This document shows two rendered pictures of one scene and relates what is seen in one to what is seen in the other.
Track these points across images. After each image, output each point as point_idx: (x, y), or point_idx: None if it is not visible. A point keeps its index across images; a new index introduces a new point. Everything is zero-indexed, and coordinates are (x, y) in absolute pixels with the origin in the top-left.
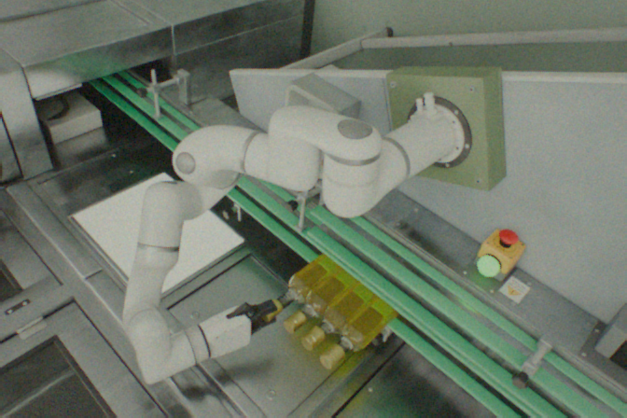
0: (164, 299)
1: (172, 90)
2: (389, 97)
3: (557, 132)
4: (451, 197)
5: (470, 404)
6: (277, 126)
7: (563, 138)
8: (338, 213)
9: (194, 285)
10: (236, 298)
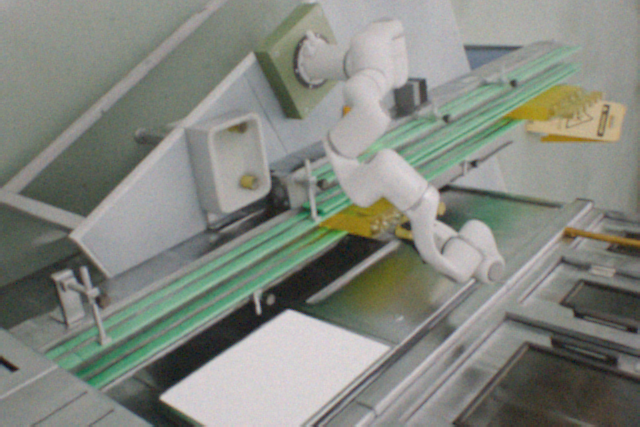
0: (386, 337)
1: (34, 339)
2: (276, 67)
3: (336, 19)
4: (315, 118)
5: None
6: (382, 38)
7: (339, 20)
8: (407, 78)
9: (361, 324)
10: (367, 300)
